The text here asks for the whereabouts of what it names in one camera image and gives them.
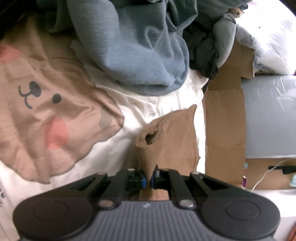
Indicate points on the cream bear print bedsheet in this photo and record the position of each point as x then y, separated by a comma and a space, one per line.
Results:
57, 104

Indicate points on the blue-grey sweatshirt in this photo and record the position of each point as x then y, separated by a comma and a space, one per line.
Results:
143, 46

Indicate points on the grey washing machine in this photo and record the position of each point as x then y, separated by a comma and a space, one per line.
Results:
270, 115

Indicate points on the grey neck pillow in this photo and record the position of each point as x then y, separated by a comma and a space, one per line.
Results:
224, 39

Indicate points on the black crumpled cloth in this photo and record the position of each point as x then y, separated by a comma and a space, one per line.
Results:
201, 55

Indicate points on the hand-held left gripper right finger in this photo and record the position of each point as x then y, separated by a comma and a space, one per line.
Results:
152, 182

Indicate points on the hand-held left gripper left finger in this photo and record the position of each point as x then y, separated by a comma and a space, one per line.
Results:
143, 182

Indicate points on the brown printed t-shirt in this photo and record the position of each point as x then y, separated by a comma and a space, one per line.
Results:
173, 143

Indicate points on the white pillow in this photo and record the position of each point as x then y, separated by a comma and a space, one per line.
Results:
272, 46

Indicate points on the small plush toy with cap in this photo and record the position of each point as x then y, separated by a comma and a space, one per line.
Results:
235, 12

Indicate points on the flattened cardboard sheet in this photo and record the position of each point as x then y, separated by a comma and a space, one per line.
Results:
224, 115

